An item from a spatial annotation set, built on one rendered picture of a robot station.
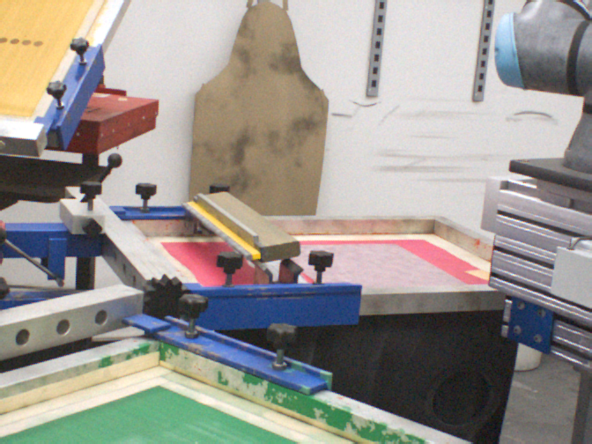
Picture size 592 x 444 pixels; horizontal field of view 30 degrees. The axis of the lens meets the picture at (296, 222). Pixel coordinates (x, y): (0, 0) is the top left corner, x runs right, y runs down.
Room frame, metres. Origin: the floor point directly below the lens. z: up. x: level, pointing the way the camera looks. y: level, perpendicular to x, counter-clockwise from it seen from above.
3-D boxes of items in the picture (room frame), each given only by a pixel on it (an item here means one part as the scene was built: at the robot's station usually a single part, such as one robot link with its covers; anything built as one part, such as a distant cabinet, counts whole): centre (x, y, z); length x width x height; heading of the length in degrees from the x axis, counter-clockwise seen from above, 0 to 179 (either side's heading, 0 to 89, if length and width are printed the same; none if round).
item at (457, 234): (2.11, -0.09, 0.97); 0.79 x 0.58 x 0.04; 113
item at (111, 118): (3.11, 0.71, 1.06); 0.61 x 0.46 x 0.12; 173
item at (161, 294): (1.61, 0.19, 1.02); 0.07 x 0.06 x 0.07; 113
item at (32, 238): (1.89, 0.43, 1.02); 0.17 x 0.06 x 0.05; 113
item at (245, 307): (1.76, 0.03, 0.98); 0.30 x 0.05 x 0.07; 113
